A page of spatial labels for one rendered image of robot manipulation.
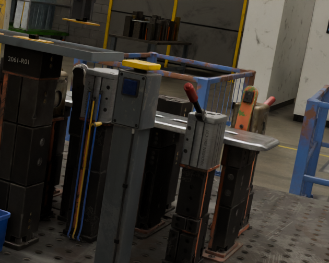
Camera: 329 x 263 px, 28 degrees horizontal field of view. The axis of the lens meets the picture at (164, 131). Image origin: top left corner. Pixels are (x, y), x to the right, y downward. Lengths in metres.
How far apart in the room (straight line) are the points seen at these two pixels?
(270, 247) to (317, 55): 7.72
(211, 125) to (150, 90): 0.18
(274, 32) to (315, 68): 0.76
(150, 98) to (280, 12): 8.18
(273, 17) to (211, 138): 8.08
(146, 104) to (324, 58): 8.16
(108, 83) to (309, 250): 0.74
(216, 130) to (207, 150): 0.05
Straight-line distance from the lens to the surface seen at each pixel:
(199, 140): 1.43
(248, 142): 1.52
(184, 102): 1.82
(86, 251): 1.55
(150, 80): 1.30
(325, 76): 9.41
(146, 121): 1.32
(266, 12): 9.50
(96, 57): 1.32
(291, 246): 1.83
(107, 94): 1.51
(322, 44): 9.41
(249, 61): 9.54
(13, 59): 1.44
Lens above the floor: 1.27
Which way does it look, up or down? 11 degrees down
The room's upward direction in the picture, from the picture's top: 9 degrees clockwise
